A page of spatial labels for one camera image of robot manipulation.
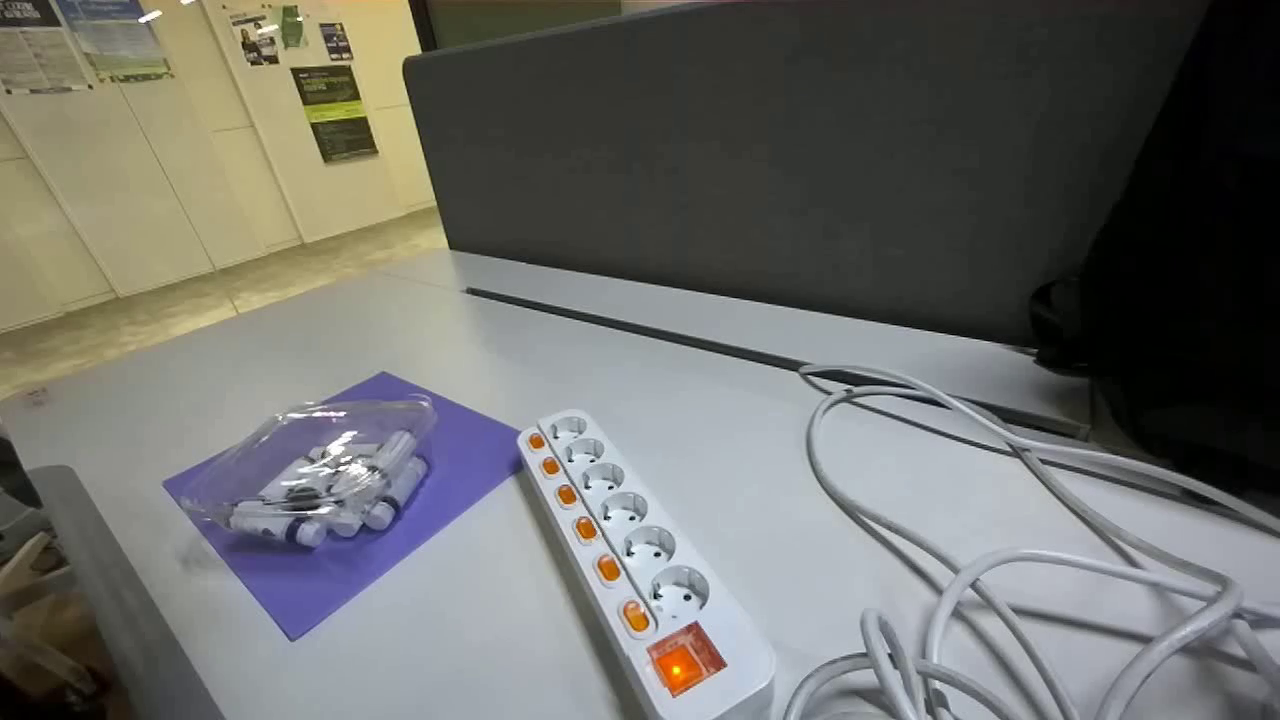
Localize white six-socket power strip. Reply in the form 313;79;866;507
515;408;777;720

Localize clear bag of white parts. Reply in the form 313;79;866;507
176;400;435;551

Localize grey desk divider panel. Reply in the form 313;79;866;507
404;0;1208;345

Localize dark poster on wall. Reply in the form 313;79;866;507
292;66;377;164

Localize white power strip cable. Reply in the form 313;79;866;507
777;358;1280;720

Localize notice sheets on wall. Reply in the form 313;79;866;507
0;0;171;92

